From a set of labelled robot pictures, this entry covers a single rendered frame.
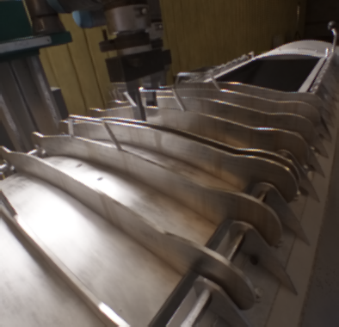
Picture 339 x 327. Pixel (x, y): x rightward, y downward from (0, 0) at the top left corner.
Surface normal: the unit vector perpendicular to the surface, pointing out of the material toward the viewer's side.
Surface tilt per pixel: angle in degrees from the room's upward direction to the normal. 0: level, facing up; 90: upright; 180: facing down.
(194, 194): 90
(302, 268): 34
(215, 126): 90
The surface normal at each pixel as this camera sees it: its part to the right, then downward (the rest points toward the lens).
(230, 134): -0.59, 0.47
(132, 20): 0.30, 0.43
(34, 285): -0.02, -0.82
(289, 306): 0.32, -0.61
